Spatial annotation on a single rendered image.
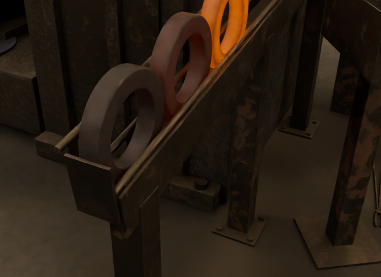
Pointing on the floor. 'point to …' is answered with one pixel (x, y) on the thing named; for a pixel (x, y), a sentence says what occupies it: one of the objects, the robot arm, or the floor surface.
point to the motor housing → (344, 87)
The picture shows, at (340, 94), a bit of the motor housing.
